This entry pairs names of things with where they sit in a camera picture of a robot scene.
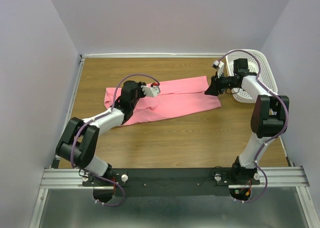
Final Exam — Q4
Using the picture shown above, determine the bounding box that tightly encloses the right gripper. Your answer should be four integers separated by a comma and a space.
203, 71, 238, 97

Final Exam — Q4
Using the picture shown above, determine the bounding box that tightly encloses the pink t shirt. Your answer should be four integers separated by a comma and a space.
103, 75, 222, 127

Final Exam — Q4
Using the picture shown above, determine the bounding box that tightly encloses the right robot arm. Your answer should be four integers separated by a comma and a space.
205, 58, 290, 184

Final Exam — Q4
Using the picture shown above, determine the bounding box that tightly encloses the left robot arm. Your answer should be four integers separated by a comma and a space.
55, 80, 150, 186

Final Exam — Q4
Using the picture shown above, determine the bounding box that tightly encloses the white plastic basket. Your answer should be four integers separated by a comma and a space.
225, 49, 278, 103

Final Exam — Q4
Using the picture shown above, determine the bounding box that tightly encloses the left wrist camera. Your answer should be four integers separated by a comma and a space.
141, 82, 161, 97

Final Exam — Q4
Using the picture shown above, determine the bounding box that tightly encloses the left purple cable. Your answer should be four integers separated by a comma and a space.
69, 73, 161, 206

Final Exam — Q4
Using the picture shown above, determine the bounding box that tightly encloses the purple cable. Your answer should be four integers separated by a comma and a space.
69, 73, 161, 206
212, 49, 290, 204

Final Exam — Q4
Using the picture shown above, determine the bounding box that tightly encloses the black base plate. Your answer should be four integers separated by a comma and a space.
83, 167, 260, 202

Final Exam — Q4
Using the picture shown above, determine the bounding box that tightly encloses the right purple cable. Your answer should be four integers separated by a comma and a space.
212, 49, 290, 204

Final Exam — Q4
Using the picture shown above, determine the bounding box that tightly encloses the aluminium frame rail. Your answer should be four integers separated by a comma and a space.
31, 57, 308, 228

